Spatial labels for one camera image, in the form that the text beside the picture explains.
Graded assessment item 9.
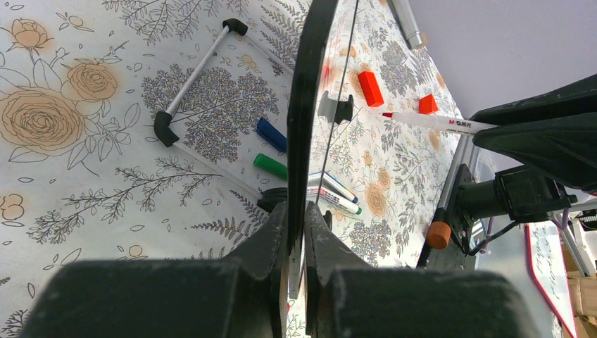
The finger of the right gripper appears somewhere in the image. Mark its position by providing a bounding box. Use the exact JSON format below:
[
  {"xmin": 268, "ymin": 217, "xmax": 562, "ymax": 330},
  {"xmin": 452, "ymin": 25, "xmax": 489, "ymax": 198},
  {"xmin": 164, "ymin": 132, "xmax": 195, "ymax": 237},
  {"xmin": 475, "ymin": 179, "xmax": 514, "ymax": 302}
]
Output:
[
  {"xmin": 473, "ymin": 112, "xmax": 596, "ymax": 192},
  {"xmin": 470, "ymin": 75, "xmax": 596, "ymax": 126}
]

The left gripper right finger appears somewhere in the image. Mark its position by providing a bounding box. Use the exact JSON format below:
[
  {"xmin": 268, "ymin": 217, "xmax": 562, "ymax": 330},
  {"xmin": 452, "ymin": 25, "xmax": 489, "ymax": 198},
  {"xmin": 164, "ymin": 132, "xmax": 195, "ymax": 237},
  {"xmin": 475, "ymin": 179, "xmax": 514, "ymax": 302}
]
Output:
[{"xmin": 304, "ymin": 202, "xmax": 540, "ymax": 337}]

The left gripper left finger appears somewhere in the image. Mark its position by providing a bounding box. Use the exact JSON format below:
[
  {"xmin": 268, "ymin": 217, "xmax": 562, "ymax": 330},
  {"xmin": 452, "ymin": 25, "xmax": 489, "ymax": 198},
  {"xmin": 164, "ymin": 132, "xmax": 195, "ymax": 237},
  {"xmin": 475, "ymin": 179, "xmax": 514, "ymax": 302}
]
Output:
[{"xmin": 21, "ymin": 203, "xmax": 288, "ymax": 337}]

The red capped whiteboard marker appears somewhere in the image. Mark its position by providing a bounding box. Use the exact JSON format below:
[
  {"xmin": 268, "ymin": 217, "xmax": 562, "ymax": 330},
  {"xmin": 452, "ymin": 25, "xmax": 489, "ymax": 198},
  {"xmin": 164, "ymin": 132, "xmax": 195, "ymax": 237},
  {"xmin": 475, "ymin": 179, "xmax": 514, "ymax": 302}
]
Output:
[{"xmin": 382, "ymin": 112, "xmax": 497, "ymax": 136}]

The white whiteboard black frame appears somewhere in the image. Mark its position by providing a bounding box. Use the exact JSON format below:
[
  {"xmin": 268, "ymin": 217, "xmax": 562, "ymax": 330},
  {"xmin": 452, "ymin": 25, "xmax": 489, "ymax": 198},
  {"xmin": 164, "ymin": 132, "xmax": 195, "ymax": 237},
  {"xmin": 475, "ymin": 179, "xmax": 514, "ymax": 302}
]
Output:
[{"xmin": 142, "ymin": 1, "xmax": 358, "ymax": 297}]

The white paper sign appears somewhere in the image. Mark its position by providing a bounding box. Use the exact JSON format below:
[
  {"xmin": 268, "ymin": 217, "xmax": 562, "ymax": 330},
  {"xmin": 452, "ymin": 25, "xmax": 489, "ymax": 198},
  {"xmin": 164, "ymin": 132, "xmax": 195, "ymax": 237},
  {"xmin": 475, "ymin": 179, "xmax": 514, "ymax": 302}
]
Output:
[{"xmin": 525, "ymin": 221, "xmax": 577, "ymax": 337}]

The green capped marker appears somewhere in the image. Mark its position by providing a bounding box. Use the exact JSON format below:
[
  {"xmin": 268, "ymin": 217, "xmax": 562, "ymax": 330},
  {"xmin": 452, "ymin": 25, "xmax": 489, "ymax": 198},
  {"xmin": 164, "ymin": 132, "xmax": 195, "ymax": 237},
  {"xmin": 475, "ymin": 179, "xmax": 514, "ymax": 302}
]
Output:
[{"xmin": 306, "ymin": 187, "xmax": 362, "ymax": 215}]

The black capped marker by board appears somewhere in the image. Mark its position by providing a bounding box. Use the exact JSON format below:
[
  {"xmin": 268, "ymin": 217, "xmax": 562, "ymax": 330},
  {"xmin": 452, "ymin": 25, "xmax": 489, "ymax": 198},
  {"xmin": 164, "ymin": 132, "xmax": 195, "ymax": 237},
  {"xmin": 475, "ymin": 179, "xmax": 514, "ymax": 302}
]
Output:
[{"xmin": 308, "ymin": 172, "xmax": 358, "ymax": 204}]

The green marker cap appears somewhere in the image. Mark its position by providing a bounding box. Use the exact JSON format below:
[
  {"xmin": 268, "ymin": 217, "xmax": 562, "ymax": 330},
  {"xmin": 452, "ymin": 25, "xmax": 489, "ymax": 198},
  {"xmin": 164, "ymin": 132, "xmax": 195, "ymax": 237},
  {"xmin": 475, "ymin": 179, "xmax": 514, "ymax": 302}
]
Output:
[{"xmin": 253, "ymin": 153, "xmax": 288, "ymax": 181}]

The red triangular block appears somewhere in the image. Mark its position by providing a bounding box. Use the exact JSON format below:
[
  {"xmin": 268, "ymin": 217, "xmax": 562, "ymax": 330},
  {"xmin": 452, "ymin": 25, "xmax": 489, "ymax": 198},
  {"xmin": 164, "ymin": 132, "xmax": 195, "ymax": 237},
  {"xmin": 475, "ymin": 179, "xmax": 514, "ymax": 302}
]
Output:
[{"xmin": 418, "ymin": 94, "xmax": 439, "ymax": 115}]

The blue marker cap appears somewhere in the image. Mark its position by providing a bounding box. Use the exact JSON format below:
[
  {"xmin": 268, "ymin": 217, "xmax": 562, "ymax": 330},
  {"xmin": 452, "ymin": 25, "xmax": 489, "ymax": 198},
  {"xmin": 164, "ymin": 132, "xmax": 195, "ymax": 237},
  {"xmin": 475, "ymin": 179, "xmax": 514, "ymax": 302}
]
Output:
[{"xmin": 256, "ymin": 118, "xmax": 287, "ymax": 153}]

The silver grey microphone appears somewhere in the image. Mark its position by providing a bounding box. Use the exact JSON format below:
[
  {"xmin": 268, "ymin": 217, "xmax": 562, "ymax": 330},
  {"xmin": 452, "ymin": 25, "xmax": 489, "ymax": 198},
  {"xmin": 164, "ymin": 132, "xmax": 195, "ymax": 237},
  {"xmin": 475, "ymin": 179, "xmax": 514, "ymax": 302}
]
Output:
[{"xmin": 388, "ymin": 0, "xmax": 427, "ymax": 50}]

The small red cube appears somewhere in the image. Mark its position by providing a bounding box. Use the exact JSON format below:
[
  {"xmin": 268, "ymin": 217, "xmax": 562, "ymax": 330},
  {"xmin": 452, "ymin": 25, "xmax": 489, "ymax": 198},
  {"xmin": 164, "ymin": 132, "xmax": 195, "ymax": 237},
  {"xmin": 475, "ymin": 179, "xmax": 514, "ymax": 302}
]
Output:
[{"xmin": 358, "ymin": 71, "xmax": 384, "ymax": 108}]

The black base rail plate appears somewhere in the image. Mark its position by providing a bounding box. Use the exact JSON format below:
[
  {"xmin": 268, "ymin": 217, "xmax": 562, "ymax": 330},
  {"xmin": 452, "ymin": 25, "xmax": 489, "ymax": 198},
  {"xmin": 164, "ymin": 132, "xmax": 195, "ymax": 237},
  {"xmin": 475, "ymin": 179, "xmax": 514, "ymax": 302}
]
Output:
[{"xmin": 416, "ymin": 164, "xmax": 475, "ymax": 271}]

